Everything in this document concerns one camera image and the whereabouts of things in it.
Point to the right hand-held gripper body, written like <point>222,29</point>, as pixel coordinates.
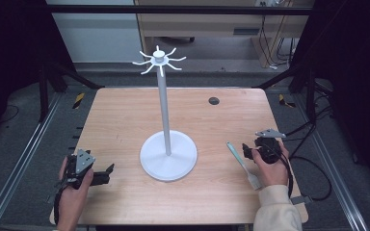
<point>268,149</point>

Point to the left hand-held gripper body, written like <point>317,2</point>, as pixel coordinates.
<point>84,160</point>

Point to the person's right hand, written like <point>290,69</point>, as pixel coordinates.
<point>271,173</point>

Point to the person's left hand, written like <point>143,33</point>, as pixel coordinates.
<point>75,197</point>

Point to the yellow black tape strip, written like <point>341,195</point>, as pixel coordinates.
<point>78,100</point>
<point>285,101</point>

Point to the dark round table grommet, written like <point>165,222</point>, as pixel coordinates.
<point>214,100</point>

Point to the white hook rack stand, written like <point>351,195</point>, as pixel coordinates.
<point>163,96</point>

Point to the white cabinet panel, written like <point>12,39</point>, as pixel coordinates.
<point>96,35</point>

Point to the metal floor rail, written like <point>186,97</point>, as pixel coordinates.
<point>22,160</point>
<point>330,166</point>

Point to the black frame stand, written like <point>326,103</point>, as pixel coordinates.
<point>45,93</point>
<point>310,93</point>

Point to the black horizontal frame bar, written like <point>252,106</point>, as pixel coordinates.
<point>173,9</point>

